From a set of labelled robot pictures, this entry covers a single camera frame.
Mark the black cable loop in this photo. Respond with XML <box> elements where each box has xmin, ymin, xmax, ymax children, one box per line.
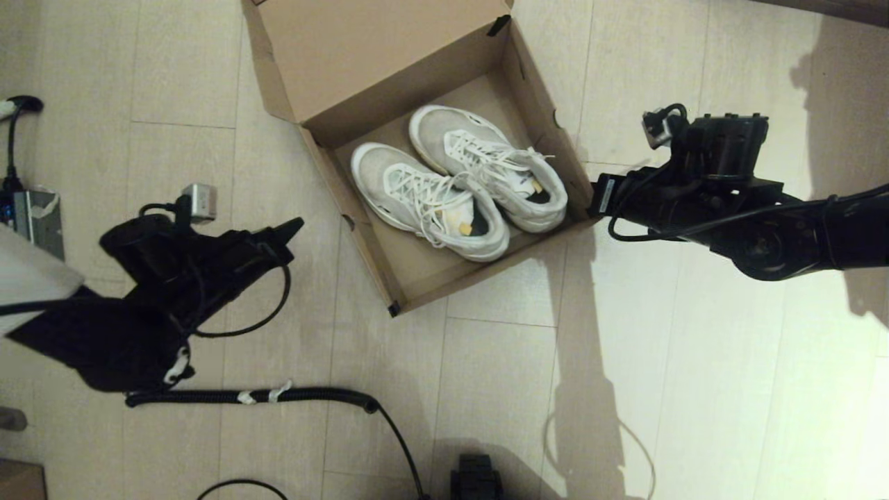
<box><xmin>197</xmin><ymin>478</ymin><xmax>290</xmax><ymax>500</ymax></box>

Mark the white lace-up sneaker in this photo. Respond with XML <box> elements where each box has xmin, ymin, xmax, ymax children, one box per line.
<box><xmin>408</xmin><ymin>104</ymin><xmax>569</xmax><ymax>233</ymax></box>
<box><xmin>350</xmin><ymin>142</ymin><xmax>511</xmax><ymax>263</ymax></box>

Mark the black right camera cable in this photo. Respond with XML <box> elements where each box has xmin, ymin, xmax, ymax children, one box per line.
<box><xmin>646</xmin><ymin>103</ymin><xmax>690</xmax><ymax>140</ymax></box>

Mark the grey power supply unit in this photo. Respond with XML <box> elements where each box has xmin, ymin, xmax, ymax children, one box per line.
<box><xmin>0</xmin><ymin>186</ymin><xmax>65</xmax><ymax>261</ymax></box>

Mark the black coiled cable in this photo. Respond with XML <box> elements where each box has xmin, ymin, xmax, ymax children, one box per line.
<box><xmin>125</xmin><ymin>381</ymin><xmax>428</xmax><ymax>500</ymax></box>

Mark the black plug cable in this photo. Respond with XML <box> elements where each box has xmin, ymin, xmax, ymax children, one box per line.
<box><xmin>0</xmin><ymin>96</ymin><xmax>44</xmax><ymax>194</ymax></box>

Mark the small brown cardboard box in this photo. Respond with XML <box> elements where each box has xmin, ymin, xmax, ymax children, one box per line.
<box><xmin>0</xmin><ymin>460</ymin><xmax>48</xmax><ymax>500</ymax></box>

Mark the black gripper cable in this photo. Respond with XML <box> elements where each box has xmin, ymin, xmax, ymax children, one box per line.
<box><xmin>608</xmin><ymin>167</ymin><xmax>889</xmax><ymax>242</ymax></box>
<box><xmin>191</xmin><ymin>262</ymin><xmax>292</xmax><ymax>339</ymax></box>

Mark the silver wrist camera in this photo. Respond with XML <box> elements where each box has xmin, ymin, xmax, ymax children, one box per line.
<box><xmin>181</xmin><ymin>183</ymin><xmax>217</xmax><ymax>224</ymax></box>
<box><xmin>642</xmin><ymin>108</ymin><xmax>678</xmax><ymax>150</ymax></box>

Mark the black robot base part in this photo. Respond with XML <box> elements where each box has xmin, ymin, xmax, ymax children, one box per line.
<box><xmin>450</xmin><ymin>454</ymin><xmax>504</xmax><ymax>500</ymax></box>

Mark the brown cardboard shoe box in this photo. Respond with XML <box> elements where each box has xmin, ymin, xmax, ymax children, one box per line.
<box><xmin>241</xmin><ymin>0</ymin><xmax>599</xmax><ymax>318</ymax></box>

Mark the dark wooden furniture edge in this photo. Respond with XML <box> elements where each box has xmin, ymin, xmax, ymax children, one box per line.
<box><xmin>722</xmin><ymin>0</ymin><xmax>889</xmax><ymax>33</ymax></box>

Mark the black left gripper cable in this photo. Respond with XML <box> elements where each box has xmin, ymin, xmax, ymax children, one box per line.
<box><xmin>191</xmin><ymin>262</ymin><xmax>292</xmax><ymax>339</ymax></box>

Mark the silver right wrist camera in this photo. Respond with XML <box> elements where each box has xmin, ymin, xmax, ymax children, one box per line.
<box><xmin>642</xmin><ymin>108</ymin><xmax>678</xmax><ymax>150</ymax></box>

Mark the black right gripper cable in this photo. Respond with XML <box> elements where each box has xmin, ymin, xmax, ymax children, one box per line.
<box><xmin>608</xmin><ymin>167</ymin><xmax>889</xmax><ymax>242</ymax></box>

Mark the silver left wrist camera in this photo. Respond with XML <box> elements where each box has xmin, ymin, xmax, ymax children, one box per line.
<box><xmin>181</xmin><ymin>183</ymin><xmax>217</xmax><ymax>224</ymax></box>

